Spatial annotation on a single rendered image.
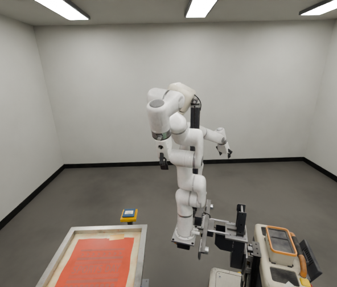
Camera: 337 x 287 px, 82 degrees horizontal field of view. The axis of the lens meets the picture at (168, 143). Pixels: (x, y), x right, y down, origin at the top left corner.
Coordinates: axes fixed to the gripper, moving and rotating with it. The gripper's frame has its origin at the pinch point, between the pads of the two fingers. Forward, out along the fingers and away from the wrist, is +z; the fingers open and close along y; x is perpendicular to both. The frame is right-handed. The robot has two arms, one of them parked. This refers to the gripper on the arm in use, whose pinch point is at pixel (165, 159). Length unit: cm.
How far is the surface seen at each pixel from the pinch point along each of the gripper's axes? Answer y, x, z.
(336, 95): 316, -276, 167
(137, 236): -5, 30, 83
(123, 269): -28, 30, 72
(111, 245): -14, 46, 78
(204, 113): 306, -23, 198
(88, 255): -22, 58, 74
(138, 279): -33, 19, 66
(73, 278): -37, 58, 67
